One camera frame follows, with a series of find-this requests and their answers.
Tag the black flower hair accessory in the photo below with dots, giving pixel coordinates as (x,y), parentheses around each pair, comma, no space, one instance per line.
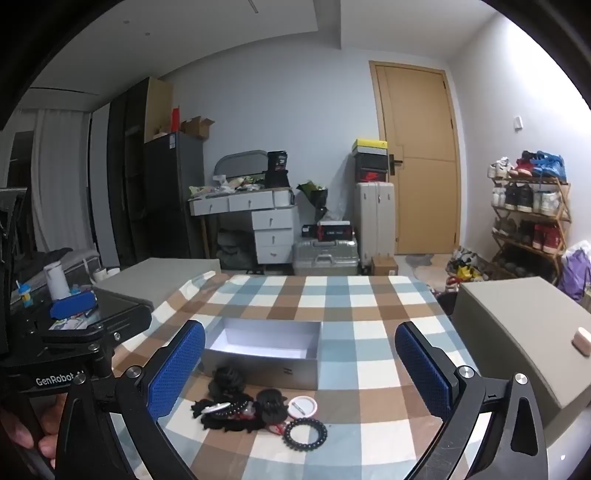
(272,406)

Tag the wooden shoe rack with shoes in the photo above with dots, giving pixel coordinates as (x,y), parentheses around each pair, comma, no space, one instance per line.
(545,166)

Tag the grey cardboard box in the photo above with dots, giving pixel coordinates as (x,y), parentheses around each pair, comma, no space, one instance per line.
(258,364)

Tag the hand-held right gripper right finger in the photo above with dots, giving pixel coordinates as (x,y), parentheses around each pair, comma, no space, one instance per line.
(422,369)

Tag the pile of loose shoes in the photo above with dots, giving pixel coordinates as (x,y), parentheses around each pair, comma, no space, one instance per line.
(464,265)

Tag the clear plastic bag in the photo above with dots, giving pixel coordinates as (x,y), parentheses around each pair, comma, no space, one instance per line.
(342,213)

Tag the white upright suitcase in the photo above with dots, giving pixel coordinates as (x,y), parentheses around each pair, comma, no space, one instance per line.
(376,221)

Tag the long black red box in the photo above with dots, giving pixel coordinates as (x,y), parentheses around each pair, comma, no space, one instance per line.
(336,230)

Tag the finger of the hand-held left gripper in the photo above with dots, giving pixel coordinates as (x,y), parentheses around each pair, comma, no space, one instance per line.
(83,338)

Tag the small red hair clip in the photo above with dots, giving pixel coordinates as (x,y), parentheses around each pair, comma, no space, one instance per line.
(275,428)

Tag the white bottle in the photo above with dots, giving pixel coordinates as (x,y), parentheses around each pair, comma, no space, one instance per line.
(56,281)

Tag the white cup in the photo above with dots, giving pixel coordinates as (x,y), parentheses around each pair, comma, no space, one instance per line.
(100,275)

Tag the pale floor rug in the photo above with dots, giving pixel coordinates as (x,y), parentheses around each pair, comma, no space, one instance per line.
(422,263)

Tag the white vanity desk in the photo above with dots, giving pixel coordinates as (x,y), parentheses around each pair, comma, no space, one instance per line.
(272,221)

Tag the flat grey cushion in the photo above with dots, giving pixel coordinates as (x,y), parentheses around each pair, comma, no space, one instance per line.
(157,277)

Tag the dark wrapped bouquet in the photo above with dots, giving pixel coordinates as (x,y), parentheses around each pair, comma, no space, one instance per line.
(314,189)

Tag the black shoe box red logo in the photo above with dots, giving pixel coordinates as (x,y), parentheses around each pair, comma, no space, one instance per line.
(371,176)

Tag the person's left hand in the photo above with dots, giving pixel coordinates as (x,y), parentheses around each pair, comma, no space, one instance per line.
(46,445)

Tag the dark refrigerator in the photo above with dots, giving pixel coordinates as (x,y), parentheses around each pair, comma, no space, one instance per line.
(171,207)

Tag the white curtain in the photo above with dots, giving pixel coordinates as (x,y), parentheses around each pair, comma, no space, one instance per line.
(60,184)

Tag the grey-framed mirror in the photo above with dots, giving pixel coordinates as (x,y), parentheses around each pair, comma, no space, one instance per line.
(240,161)

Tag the white earbud case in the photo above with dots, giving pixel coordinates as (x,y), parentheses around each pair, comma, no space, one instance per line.
(581,341)

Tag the brown cardboard box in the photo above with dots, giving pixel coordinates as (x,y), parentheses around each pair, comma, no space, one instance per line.
(384,266)

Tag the silver ribbed suitcase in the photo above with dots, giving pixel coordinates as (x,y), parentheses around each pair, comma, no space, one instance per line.
(323,258)

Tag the small colourful figurine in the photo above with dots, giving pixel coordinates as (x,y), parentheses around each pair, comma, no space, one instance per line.
(24,295)

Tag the dark wardrobe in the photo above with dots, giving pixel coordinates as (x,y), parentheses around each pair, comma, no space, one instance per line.
(129,184)

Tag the small black box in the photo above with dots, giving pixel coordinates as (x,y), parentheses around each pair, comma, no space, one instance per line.
(309,232)

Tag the pile of desk clutter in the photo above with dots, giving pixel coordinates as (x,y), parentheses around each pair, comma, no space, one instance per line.
(221,184)

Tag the dark clothes heap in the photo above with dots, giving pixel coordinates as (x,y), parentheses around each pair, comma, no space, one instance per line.
(235,251)

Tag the open cardboard box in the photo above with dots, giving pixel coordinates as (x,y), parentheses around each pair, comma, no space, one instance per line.
(196,127)

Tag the checkered tablecloth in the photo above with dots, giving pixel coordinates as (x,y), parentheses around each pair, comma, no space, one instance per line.
(341,332)

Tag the white bangle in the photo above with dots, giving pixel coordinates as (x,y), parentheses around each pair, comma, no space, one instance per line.
(214,408)

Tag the yellow shoe box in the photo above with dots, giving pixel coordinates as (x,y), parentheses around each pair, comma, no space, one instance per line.
(369,147)

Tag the tan wooden door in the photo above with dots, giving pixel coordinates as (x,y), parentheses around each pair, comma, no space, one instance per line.
(420,138)

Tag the purple bag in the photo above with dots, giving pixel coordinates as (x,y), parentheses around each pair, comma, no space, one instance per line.
(575,277)

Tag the plain black shoe box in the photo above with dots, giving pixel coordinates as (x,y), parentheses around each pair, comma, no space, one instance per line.
(369,161)

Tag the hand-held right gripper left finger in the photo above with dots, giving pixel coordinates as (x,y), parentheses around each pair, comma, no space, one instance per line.
(178,364)

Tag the black metal stand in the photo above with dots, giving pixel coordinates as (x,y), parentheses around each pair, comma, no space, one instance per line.
(11,254)

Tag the round white pink-rimmed badge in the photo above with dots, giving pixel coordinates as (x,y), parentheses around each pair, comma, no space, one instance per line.
(304,408)

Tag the black paper bag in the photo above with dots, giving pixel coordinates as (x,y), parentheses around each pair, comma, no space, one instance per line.
(277,175)

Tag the red paper item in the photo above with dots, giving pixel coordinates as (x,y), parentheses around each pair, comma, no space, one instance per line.
(176,120)

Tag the black scrunchie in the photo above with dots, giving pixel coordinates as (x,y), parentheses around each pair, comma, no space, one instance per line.
(227,381)

